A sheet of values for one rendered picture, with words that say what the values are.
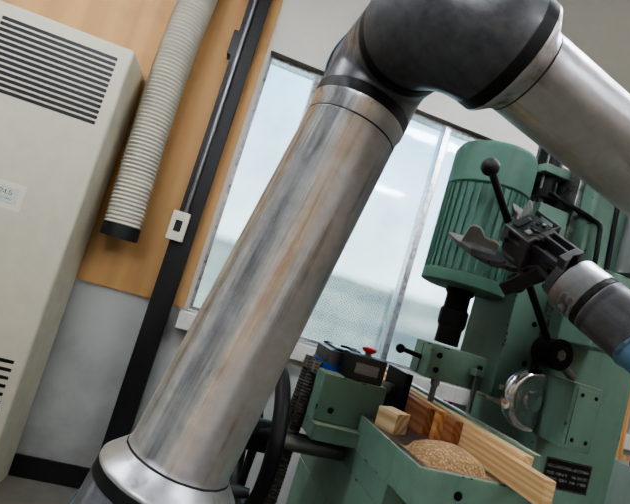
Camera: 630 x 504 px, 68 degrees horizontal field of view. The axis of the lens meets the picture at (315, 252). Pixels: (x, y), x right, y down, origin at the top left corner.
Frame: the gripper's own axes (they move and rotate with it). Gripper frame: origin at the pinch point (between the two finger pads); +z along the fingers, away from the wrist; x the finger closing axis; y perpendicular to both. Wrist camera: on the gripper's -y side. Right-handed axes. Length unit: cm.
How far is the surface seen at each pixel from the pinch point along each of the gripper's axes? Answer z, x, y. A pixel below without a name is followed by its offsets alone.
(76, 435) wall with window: 85, 122, -129
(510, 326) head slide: -11.3, -2.5, -21.6
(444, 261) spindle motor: 2.3, 5.2, -10.2
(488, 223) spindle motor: 1.8, -4.4, -4.1
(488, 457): -30.2, 19.6, -20.6
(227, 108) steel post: 149, 10, -37
